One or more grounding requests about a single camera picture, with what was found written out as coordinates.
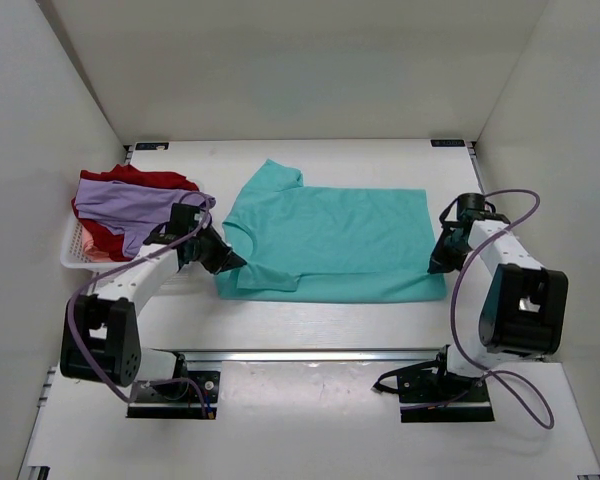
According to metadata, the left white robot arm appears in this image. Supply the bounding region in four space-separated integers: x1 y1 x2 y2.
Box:
59 203 247 398

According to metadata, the red t shirt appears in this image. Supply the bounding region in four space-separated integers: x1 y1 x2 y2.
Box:
71 165 199 246

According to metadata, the teal t shirt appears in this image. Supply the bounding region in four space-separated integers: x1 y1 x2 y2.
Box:
215 160 447 304

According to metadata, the right black corner label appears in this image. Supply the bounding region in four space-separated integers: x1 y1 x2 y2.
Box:
430 139 465 148

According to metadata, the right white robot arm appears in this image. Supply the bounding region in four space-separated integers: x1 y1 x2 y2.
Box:
428 193 569 401

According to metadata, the aluminium rail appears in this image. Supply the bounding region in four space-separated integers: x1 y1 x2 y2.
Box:
144 348 451 365

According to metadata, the pink t shirt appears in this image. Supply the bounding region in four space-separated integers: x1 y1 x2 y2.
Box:
81 226 112 263

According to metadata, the black corner label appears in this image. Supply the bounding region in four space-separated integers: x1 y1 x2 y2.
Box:
134 142 169 151
430 139 465 148

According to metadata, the lavender t shirt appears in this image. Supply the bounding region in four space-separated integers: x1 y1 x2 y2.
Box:
74 179 216 262

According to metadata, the left black corner label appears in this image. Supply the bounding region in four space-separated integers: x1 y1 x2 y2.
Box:
134 142 169 151

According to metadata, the white plastic basket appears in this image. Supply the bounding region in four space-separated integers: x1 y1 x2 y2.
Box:
59 219 201 291

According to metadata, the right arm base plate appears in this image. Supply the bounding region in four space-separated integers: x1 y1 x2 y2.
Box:
372 362 495 424

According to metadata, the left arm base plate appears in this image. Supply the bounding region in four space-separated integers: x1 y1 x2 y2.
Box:
126 363 221 420

